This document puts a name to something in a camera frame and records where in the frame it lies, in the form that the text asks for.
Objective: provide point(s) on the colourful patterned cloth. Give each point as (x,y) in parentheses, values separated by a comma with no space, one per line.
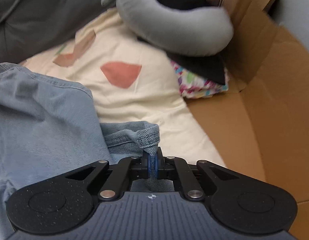
(193,86)

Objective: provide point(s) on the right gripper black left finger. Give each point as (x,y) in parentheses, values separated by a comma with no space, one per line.
(66,201)

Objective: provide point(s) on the dark grey garment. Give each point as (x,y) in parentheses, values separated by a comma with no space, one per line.
(28,27)

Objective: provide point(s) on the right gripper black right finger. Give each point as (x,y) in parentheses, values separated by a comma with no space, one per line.
(238,202)

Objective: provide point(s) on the grey neck pillow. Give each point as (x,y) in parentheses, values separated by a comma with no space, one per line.
(196,32)

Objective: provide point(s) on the brown cardboard box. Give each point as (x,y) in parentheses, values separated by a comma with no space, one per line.
(261,125)

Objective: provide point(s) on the black garment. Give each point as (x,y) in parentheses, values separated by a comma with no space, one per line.
(209,67)

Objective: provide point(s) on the cream patterned bed sheet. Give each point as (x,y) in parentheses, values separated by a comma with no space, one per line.
(129,81)

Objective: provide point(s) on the light blue denim garment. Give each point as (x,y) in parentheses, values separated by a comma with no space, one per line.
(49,126)

